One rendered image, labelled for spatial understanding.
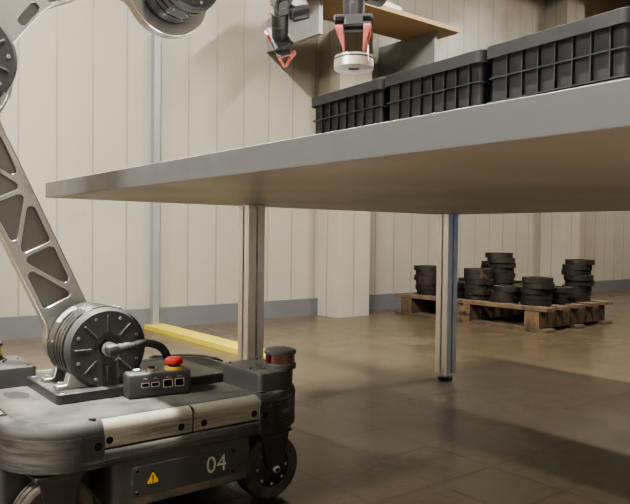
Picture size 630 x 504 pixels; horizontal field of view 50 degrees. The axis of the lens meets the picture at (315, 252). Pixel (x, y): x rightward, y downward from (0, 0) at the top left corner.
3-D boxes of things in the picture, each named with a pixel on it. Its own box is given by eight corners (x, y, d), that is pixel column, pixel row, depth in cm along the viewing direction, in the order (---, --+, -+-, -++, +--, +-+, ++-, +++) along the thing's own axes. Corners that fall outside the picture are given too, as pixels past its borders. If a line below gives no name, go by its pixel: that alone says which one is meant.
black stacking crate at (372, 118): (380, 130, 154) (381, 80, 154) (309, 144, 178) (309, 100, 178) (498, 145, 176) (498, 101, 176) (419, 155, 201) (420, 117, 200)
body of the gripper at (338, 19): (335, 30, 180) (335, 2, 180) (373, 28, 179) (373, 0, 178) (333, 21, 173) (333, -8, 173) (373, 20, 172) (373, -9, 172)
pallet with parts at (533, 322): (468, 307, 549) (469, 250, 548) (616, 324, 451) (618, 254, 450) (392, 313, 495) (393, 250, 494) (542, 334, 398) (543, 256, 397)
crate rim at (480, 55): (482, 60, 129) (482, 47, 129) (381, 87, 153) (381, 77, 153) (604, 88, 151) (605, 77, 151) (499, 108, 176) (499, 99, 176)
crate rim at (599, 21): (631, 19, 104) (631, 4, 104) (482, 60, 129) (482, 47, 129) (751, 60, 126) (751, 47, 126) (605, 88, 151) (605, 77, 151)
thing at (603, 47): (629, 82, 104) (631, 8, 104) (482, 110, 129) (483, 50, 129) (748, 111, 127) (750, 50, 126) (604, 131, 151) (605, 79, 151)
